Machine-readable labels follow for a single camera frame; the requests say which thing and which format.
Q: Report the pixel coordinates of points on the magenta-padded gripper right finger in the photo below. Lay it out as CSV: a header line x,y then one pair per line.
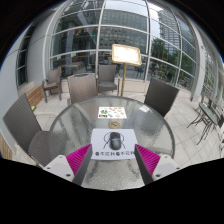
x,y
148,159

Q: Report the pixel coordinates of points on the gold framed menu stand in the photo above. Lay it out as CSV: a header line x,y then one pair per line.
x,y
126,54

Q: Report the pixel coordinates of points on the white printed mouse pad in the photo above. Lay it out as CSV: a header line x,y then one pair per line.
x,y
100,146

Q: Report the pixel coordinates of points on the colourful laminated menu card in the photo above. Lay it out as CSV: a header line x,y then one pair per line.
x,y
112,112

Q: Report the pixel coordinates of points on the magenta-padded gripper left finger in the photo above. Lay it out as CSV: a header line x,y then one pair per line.
x,y
78,159

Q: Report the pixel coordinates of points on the black computer mouse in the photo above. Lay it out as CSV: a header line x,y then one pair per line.
x,y
115,140

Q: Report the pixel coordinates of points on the black metal chair group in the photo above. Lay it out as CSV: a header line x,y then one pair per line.
x,y
208,120

